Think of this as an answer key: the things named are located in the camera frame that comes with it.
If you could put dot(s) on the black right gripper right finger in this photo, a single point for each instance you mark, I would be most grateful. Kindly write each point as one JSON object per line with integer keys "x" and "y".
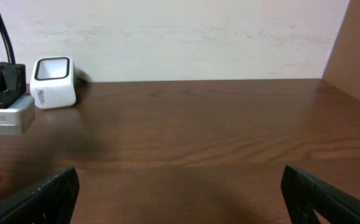
{"x": 305, "y": 196}

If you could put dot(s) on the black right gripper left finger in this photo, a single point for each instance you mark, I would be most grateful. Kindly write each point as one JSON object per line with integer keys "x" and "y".
{"x": 51, "y": 200}

